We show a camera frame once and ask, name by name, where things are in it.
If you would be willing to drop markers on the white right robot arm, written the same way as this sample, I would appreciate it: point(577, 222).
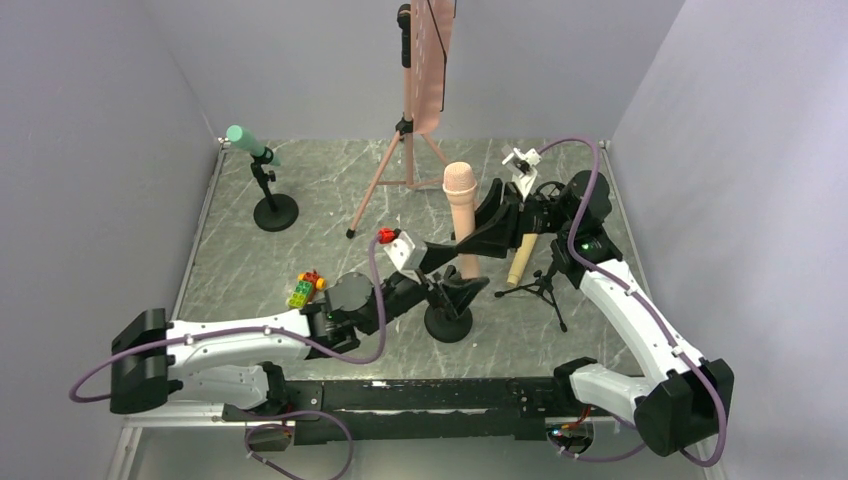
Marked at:
point(681, 398)

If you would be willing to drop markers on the black round-base mic stand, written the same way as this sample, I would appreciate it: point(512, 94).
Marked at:
point(276, 211)
point(439, 325)

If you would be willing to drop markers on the yellow microphone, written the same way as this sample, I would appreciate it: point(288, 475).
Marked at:
point(521, 259)

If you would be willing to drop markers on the black shock mount tripod stand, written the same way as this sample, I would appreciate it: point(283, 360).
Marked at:
point(542, 287)

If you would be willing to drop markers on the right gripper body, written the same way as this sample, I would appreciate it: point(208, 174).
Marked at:
point(515, 216)

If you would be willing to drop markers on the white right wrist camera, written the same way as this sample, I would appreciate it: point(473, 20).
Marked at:
point(522, 165)

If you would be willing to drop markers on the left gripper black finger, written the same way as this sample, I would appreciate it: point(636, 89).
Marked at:
point(455, 294)
point(432, 256)

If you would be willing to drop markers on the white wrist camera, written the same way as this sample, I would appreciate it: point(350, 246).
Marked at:
point(522, 165)
point(405, 250)

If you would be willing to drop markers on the colourful toy block car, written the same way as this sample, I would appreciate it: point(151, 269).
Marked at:
point(308, 285)

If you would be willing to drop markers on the pink music stand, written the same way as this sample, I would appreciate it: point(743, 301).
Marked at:
point(426, 32)

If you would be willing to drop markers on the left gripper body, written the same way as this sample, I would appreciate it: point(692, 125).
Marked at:
point(431, 268)

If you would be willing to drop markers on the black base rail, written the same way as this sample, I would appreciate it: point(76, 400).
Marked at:
point(393, 409)

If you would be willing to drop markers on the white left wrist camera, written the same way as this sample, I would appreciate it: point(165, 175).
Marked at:
point(405, 250)

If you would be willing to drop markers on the pink microphone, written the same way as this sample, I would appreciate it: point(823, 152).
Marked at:
point(460, 187)

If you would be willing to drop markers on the teal microphone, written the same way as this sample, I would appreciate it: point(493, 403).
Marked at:
point(241, 138)

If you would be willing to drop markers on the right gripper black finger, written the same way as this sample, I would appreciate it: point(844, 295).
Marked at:
point(500, 194)
point(498, 231)

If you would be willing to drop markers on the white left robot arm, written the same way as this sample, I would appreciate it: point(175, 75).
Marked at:
point(241, 362)

